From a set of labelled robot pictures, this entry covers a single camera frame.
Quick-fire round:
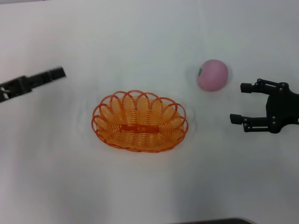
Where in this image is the orange woven plastic basket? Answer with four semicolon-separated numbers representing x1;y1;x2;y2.
91;89;189;153

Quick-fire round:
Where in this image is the pink toy peach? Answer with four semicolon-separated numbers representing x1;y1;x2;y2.
196;59;228;92

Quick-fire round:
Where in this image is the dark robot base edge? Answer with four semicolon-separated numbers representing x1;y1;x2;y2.
177;217;254;224

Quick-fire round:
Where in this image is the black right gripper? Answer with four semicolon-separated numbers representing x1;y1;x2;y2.
229;78;299;134

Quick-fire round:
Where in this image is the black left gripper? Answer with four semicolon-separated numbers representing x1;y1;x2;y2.
0;67;67;103

